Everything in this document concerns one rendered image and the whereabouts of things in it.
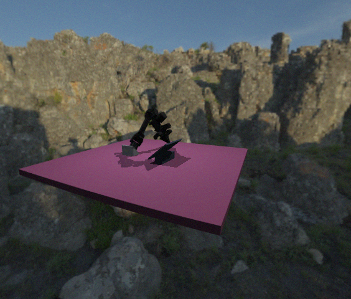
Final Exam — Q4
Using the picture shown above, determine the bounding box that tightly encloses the dark blue switch panel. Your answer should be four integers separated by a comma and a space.
148, 139, 182, 164

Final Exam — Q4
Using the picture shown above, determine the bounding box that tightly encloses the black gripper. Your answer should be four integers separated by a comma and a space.
153, 124, 172, 143

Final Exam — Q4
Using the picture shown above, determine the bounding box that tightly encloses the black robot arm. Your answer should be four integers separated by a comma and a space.
130, 108, 171, 149

